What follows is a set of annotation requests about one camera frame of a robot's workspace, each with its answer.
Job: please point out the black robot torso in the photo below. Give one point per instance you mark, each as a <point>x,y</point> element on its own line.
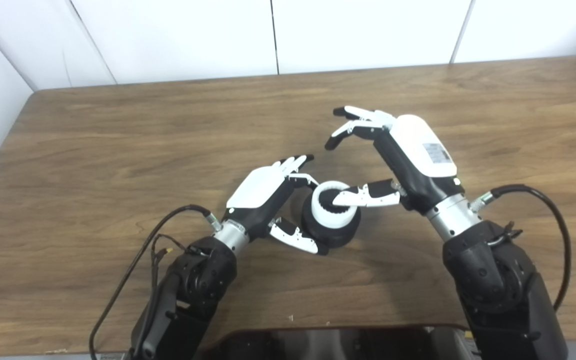
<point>328,345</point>

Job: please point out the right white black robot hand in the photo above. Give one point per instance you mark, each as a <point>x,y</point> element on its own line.
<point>418,150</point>

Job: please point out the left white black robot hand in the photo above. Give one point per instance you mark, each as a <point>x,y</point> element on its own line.
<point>258,187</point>

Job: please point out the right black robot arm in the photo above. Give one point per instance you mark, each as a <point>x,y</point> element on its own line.
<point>493,280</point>

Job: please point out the round black stepped part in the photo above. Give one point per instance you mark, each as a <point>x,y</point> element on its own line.
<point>340,237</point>

